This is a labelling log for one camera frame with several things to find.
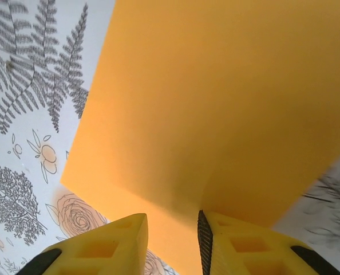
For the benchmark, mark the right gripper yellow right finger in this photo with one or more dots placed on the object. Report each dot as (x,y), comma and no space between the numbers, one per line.
(244,252)

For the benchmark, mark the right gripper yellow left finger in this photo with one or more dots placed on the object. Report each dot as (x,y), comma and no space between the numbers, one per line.
(101,252)

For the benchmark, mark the orange paper sheet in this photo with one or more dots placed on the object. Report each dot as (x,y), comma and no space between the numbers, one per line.
(201,100)

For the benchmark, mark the floral table cover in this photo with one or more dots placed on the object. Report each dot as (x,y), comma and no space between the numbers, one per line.
(21,114)

